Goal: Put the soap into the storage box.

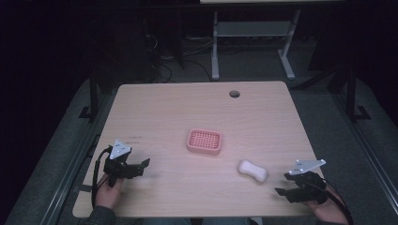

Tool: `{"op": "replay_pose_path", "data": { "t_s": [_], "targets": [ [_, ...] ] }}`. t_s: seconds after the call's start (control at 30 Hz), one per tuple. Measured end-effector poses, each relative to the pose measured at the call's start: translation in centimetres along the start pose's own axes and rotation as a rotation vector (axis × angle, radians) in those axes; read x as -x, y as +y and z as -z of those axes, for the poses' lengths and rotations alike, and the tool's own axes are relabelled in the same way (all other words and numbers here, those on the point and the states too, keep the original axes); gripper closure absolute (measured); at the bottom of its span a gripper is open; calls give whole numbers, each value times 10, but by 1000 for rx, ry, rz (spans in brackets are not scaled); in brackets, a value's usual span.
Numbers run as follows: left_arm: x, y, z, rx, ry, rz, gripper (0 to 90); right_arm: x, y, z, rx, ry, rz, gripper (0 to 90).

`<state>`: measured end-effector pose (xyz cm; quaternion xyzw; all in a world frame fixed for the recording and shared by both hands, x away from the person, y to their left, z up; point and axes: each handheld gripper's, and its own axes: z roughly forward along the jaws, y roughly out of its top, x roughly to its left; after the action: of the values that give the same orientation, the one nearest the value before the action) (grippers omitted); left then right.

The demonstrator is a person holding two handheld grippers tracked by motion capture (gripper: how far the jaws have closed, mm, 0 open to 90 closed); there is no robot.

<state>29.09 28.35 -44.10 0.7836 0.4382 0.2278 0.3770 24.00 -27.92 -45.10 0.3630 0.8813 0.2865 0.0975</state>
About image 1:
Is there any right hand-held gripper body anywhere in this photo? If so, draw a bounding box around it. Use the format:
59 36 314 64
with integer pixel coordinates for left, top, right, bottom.
283 158 329 205

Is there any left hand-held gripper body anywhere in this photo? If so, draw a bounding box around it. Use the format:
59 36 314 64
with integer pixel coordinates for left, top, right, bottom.
102 139 139 188

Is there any person's left hand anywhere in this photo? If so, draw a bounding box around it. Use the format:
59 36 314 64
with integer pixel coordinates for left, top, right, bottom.
94 173 125 210

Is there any person's right hand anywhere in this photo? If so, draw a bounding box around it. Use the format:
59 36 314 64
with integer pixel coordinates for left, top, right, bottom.
302 186 349 225

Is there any white soap bar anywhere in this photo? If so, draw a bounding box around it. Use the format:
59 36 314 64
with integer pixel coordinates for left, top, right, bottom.
237 159 269 184

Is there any pink soap dish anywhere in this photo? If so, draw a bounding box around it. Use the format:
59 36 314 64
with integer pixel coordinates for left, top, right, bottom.
186 127 223 157

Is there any black metal stand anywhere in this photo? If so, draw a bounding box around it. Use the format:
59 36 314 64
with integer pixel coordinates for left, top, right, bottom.
78 70 100 124
344 64 372 124

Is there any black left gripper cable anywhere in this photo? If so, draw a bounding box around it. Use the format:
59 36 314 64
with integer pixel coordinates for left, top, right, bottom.
90 145 115 208

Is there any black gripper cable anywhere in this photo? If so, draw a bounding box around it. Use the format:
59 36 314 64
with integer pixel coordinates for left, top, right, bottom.
319 176 355 225
90 145 115 208

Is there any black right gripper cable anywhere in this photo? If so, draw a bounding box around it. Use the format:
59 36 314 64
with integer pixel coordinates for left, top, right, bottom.
319 176 355 225

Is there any grey metal floor rail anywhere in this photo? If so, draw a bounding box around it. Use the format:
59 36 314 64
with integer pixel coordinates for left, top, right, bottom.
37 92 117 225
329 90 398 208

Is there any floor cables bundle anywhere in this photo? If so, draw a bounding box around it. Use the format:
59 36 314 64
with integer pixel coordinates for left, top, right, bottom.
142 18 214 83

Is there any white metal desk frame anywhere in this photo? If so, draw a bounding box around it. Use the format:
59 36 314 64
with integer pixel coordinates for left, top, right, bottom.
210 8 302 81

